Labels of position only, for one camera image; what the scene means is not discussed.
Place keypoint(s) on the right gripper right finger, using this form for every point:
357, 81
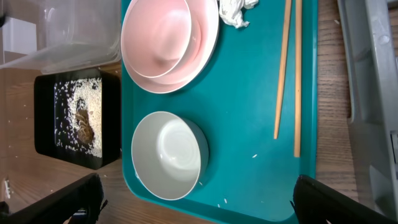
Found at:
315, 202

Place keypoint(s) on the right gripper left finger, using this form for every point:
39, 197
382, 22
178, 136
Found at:
80, 202

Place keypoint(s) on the brown food scrap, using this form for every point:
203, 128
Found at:
85, 132

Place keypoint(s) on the grey bowl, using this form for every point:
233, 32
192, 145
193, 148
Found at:
170, 154

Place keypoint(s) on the white rice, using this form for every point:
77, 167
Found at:
69, 97

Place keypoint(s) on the white napkin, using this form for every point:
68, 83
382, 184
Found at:
231, 13

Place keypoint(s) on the grey dishwasher rack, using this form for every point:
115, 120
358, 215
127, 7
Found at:
372, 75

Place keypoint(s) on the black tray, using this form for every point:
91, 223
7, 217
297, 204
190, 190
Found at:
51, 136

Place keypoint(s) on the clear plastic bin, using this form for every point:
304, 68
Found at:
54, 36

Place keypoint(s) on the pink plate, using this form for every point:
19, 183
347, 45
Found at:
166, 44

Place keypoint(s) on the wooden chopstick right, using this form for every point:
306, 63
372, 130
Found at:
298, 77

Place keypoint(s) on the wooden chopstick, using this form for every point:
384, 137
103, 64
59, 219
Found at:
298, 77
282, 66

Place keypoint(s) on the wooden chopstick left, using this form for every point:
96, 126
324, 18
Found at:
282, 66

